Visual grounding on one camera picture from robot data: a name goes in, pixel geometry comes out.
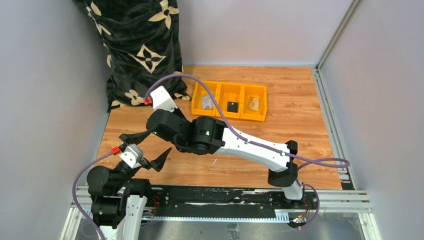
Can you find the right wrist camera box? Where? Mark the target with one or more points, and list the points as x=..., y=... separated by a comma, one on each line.
x=162, y=100

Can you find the black floral blanket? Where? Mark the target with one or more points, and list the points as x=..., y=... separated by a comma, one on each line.
x=142, y=42

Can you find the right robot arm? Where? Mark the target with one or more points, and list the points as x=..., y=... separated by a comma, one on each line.
x=207, y=135

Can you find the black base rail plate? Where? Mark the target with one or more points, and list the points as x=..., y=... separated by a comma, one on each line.
x=225, y=202

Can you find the black card in bin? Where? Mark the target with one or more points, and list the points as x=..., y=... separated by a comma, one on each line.
x=232, y=107

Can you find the aluminium frame rail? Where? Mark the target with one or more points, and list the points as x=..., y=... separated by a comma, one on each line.
x=340, y=215

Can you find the grey card in bin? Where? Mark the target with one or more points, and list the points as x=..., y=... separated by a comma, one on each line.
x=207, y=102

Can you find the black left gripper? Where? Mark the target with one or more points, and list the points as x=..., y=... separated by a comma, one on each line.
x=143, y=162

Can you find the middle yellow bin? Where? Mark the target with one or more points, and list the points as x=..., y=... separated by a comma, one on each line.
x=231, y=92

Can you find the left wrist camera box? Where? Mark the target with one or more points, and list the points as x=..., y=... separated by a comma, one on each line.
x=128, y=152

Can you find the right yellow bin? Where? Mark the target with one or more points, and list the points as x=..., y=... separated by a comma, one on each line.
x=256, y=91

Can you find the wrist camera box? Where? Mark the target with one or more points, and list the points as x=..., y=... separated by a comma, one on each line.
x=162, y=100
x=128, y=152

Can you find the tan card in bin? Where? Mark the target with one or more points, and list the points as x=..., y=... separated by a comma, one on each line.
x=253, y=103

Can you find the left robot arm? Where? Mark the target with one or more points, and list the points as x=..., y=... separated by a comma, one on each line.
x=119, y=200

